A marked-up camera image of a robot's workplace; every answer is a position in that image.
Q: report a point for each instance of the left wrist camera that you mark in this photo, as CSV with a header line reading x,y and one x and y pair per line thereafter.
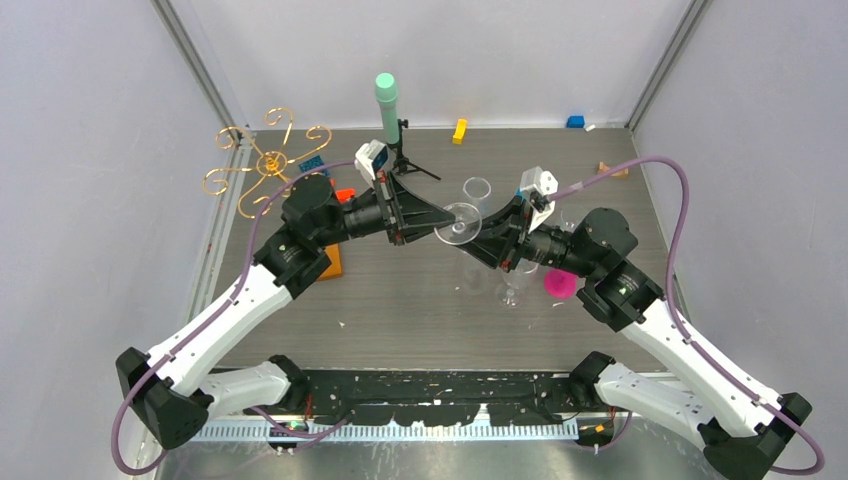
x,y
370,158

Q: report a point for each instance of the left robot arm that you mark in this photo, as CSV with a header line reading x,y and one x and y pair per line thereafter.
x,y
171,388

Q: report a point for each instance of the yellow toy block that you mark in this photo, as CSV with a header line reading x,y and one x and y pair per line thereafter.
x,y
459,131

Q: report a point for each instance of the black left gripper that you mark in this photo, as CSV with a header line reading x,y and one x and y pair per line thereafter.
x,y
411,214

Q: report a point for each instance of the pink wine glass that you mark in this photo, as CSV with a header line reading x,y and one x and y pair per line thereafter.
x,y
560,284

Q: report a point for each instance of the blue toy brick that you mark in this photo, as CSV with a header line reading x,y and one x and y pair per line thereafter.
x,y
314,162

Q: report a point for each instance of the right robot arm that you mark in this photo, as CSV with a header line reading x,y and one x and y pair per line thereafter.
x,y
740,425

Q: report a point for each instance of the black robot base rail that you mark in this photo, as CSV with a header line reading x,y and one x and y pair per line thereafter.
x,y
299,408

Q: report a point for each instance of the orange toy block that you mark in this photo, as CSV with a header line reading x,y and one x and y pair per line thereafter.
x,y
342,195

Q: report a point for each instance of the orange wooden rack base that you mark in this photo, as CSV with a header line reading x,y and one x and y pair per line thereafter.
x,y
335,269

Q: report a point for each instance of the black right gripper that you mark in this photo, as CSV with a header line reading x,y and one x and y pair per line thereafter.
x,y
507,228

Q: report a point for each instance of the clear wine glass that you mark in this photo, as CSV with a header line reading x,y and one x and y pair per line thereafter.
x,y
570,217
477,192
515,283
465,227

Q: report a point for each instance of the gold wire glass rack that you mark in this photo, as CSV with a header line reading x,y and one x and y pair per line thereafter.
x,y
270,164

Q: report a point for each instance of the small blue block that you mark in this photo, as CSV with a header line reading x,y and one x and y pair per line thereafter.
x,y
576,122

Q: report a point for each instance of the black mini tripod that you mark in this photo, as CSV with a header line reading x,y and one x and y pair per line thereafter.
x,y
402,164

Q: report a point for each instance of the mint green microphone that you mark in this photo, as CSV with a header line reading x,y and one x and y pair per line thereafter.
x,y
386,94

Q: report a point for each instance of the tan wooden arch block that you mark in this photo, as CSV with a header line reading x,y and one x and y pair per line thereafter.
x,y
620,174

